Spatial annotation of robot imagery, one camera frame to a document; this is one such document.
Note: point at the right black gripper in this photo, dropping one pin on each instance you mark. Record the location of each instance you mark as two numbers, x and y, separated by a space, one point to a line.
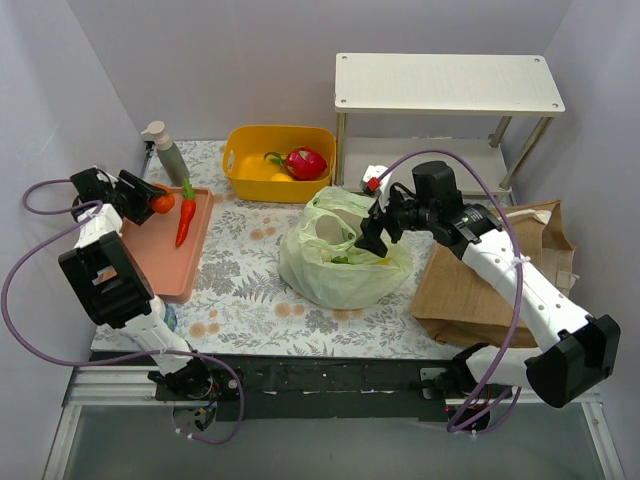
379 222

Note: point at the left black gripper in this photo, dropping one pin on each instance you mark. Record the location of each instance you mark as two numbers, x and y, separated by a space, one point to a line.
141 196

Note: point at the orange pumpkin toy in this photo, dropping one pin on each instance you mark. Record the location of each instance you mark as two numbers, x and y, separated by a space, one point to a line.
162 203

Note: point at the red chili pepper toy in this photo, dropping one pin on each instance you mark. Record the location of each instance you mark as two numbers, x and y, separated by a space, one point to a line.
187 212

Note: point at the green plastic grocery bag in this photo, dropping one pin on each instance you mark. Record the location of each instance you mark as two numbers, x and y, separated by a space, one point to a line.
328 228

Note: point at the red dragon fruit toy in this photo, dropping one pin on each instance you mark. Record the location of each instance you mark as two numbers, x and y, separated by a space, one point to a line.
302 163

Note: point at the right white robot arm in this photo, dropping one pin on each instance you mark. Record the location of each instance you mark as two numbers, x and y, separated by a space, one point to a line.
574 350

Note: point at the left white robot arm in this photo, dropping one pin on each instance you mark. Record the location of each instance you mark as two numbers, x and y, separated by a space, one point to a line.
111 286

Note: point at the grey pump soap bottle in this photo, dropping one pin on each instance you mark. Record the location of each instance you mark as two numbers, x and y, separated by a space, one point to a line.
168 153

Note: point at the pink plastic tray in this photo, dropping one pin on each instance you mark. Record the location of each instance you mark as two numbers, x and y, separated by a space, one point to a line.
170 270

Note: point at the yellow plastic basket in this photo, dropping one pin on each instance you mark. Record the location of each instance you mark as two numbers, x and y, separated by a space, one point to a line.
254 156

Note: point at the brown jute tote bag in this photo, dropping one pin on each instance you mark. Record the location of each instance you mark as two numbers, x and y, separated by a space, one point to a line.
455 306

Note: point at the white blue tape roll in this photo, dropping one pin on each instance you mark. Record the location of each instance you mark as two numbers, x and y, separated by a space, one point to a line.
170 318

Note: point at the floral table mat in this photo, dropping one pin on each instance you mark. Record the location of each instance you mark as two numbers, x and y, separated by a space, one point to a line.
240 305

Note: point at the white two-tier shelf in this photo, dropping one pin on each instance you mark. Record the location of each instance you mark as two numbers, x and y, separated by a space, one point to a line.
492 110

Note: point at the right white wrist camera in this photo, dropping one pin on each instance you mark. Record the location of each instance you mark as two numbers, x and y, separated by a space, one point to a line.
376 183

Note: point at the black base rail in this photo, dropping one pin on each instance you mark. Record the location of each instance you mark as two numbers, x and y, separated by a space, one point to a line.
231 387

